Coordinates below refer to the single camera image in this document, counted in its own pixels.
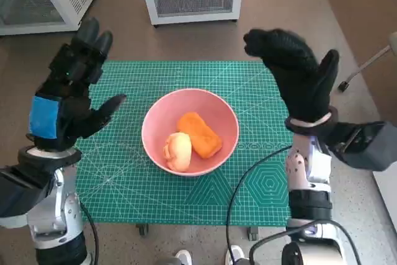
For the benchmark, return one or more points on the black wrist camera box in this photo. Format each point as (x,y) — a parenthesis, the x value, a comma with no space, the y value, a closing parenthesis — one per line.
(21,190)
(369,147)

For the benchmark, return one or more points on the long twisted toy bread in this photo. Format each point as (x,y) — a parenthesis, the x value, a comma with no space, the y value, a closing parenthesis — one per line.
(200,134)

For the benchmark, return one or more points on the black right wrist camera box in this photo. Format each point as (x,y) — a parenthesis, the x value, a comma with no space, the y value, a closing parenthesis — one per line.
(369,147)

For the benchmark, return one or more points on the grey chair with caster leg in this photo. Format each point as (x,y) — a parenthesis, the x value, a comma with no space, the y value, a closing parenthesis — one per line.
(366,64)

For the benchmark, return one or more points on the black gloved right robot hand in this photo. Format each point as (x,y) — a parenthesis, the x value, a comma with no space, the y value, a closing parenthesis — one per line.
(301,82)

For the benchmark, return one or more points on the green cutting mat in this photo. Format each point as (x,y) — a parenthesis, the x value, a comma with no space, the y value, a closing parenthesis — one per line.
(124,184)

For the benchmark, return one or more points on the round scored toy bread bun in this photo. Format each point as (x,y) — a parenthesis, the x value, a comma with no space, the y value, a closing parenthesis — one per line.
(178,151)

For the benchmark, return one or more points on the black table caster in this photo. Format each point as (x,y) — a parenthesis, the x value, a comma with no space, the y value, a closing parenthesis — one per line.
(143,230)
(252,233)

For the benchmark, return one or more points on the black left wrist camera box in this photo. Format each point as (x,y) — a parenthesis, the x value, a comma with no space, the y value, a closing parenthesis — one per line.
(21,190)

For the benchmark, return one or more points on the pink bowl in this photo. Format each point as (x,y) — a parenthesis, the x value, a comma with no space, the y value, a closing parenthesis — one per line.
(158,116)

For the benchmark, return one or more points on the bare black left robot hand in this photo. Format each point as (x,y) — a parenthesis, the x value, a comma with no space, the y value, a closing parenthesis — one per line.
(71,106)

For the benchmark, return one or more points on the person's white shoe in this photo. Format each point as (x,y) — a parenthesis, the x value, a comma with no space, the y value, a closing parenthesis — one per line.
(234,254)
(183,257)

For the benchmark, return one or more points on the white flat panel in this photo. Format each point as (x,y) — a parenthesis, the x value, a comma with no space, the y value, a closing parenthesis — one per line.
(387,196)

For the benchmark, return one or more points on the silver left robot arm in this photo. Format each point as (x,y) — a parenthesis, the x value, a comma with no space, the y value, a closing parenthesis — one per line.
(59,209)

